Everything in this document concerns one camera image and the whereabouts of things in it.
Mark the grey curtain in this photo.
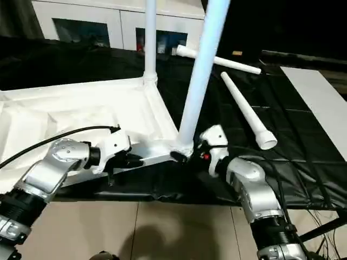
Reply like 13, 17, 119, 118
0, 0, 43, 38

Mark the white plastic table leg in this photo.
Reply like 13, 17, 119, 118
175, 0, 232, 158
143, 0, 159, 83
176, 45, 262, 76
220, 71, 279, 151

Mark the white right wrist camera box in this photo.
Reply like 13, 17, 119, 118
198, 124, 230, 178

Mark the white sideboard with glass doors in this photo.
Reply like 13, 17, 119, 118
31, 0, 208, 53

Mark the black cabinet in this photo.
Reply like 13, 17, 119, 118
203, 0, 347, 63

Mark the black metal table frame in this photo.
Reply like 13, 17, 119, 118
297, 212, 347, 243

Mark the black mat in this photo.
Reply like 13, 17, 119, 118
0, 35, 347, 212

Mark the white plastic table top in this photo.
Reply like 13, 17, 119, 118
0, 76, 195, 191

